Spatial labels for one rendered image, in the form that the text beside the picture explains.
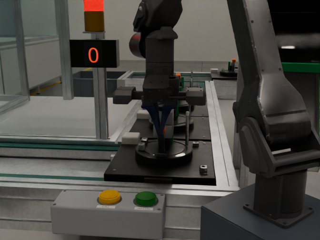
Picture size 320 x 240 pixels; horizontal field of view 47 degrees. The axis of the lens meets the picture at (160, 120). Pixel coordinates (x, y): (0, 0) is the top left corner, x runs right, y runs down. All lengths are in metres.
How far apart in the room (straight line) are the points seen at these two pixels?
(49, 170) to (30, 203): 0.19
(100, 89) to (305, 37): 0.53
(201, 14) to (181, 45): 1.09
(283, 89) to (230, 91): 1.59
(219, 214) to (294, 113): 0.15
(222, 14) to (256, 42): 10.87
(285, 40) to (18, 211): 0.69
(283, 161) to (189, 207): 0.35
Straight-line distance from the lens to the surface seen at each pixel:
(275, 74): 0.48
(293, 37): 0.92
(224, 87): 2.05
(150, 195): 0.71
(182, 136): 1.05
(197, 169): 0.83
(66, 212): 0.73
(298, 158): 0.45
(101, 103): 1.04
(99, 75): 1.03
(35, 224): 0.85
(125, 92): 0.75
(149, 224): 0.70
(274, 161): 0.43
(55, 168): 1.01
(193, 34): 11.34
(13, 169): 1.04
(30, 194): 0.82
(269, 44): 0.49
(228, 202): 0.51
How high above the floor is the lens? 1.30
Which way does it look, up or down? 16 degrees down
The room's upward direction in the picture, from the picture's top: straight up
